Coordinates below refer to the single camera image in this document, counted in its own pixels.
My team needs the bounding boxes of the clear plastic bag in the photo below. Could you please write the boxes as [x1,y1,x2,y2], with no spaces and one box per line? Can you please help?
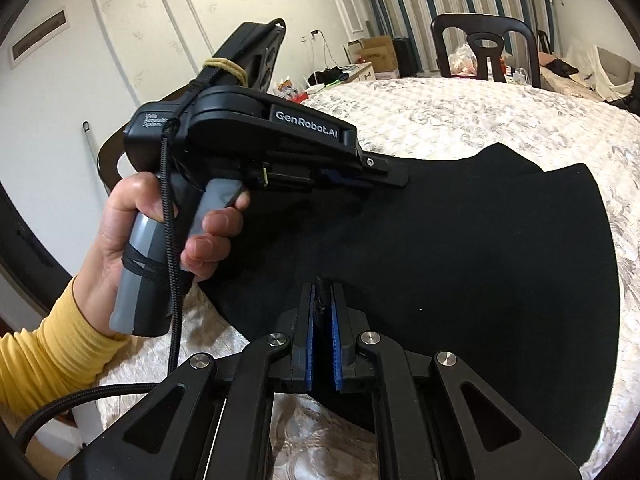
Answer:
[447,42,482,79]

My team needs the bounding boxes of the brown wooden chair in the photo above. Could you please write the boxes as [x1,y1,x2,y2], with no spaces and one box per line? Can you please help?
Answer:
[97,127,132,193]

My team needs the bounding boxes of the black garment with pink cloth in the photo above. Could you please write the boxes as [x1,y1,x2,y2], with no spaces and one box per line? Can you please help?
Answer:
[540,51,579,77]

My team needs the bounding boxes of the colourful small box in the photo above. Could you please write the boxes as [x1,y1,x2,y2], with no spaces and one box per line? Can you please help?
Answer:
[277,77,309,104]

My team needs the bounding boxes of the grey sofa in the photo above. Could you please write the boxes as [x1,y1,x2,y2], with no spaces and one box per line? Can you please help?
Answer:
[540,45,640,111]

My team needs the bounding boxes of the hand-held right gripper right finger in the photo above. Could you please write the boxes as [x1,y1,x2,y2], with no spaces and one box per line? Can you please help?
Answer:
[327,282,583,480]

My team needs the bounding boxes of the white mop handle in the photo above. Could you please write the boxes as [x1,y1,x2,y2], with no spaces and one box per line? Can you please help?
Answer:
[81,120,108,196]

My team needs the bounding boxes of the person's left forearm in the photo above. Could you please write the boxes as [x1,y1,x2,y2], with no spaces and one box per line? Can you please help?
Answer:
[0,275,132,406]

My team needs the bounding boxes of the black braided cable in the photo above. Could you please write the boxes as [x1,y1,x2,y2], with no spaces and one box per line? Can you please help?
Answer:
[12,110,201,448]

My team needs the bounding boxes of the person's left hand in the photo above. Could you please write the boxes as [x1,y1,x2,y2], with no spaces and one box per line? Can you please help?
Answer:
[75,172,251,333]

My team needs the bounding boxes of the white wall vent grille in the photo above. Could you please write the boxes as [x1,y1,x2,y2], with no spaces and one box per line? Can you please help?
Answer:
[10,7,69,67]

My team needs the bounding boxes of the striped curtain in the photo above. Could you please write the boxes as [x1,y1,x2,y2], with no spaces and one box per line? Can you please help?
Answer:
[347,0,556,78]

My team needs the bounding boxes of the black pants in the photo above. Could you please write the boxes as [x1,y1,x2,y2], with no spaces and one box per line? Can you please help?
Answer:
[197,142,621,468]

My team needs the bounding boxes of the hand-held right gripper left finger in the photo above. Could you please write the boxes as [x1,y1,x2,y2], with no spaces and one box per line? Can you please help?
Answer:
[102,282,317,480]

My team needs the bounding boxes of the white side cabinet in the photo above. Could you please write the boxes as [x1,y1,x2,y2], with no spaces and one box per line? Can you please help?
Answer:
[302,62,376,97]

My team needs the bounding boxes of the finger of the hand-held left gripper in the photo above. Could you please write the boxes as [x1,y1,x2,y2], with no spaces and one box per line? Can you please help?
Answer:
[357,152,410,189]
[320,169,376,191]

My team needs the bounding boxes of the yellow rubber band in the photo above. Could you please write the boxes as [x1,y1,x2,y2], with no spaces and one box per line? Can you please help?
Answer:
[201,57,249,87]

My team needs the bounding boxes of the black bag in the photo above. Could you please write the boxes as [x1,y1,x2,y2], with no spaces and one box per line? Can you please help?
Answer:
[307,67,346,86]

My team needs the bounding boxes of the white cloth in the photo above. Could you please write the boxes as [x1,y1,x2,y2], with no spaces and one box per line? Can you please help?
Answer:
[567,42,640,106]

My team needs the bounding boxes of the black tower appliance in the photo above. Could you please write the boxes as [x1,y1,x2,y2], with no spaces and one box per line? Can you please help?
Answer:
[392,36,419,77]

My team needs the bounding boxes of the cardboard box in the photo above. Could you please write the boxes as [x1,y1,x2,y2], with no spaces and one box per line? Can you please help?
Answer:
[345,35,401,81]

